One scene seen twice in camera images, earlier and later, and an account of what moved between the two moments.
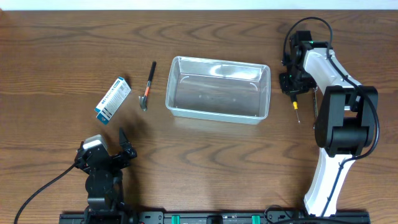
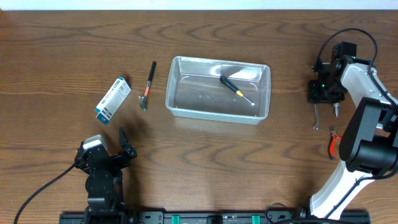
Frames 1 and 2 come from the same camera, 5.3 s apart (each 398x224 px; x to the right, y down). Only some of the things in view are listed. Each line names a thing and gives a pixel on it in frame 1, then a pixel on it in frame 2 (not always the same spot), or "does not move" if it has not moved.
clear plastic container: (218, 90) does not move
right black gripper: (286, 88) -> (314, 97)
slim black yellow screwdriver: (295, 105) -> (223, 79)
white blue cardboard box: (113, 101) does not move
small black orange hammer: (143, 100) does not move
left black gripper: (129, 152) does not move
